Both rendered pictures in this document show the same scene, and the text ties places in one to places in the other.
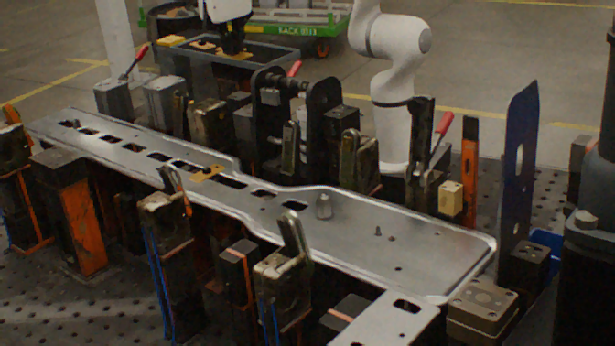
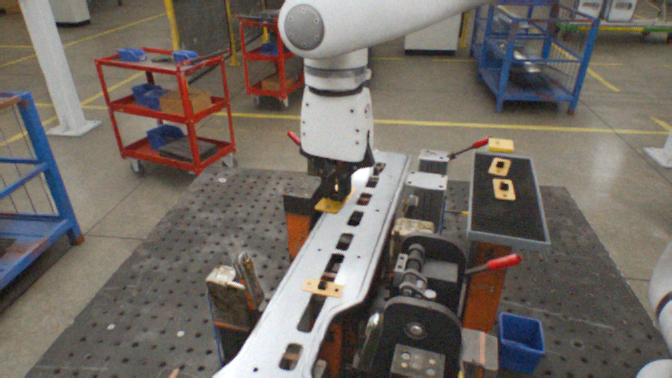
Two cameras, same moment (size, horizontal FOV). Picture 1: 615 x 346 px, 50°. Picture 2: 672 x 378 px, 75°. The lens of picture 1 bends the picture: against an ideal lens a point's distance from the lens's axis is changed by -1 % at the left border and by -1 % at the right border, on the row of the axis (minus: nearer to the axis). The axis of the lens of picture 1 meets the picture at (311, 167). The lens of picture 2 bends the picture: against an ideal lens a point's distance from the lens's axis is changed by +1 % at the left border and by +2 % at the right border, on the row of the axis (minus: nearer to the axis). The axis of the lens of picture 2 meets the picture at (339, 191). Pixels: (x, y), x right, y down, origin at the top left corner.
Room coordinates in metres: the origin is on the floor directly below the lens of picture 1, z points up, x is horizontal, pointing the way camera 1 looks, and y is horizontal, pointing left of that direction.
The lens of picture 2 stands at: (1.08, -0.39, 1.63)
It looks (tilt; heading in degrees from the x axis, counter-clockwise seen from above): 30 degrees down; 64
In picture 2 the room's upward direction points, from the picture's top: straight up
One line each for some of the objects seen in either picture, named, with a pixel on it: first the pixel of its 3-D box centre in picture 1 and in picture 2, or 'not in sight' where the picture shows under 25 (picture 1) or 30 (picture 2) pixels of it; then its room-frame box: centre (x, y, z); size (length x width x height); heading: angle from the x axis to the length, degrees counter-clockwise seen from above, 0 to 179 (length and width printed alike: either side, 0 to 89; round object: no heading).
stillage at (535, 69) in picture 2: not in sight; (528, 55); (5.18, 3.23, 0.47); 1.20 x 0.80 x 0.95; 59
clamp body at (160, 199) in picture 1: (175, 266); (239, 335); (1.17, 0.31, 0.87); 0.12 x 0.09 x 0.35; 138
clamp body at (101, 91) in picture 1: (123, 139); (428, 205); (1.86, 0.56, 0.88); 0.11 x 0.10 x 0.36; 138
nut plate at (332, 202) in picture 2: (233, 52); (336, 196); (1.33, 0.14, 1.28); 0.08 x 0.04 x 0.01; 40
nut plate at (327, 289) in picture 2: (207, 171); (322, 286); (1.34, 0.23, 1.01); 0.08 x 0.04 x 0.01; 138
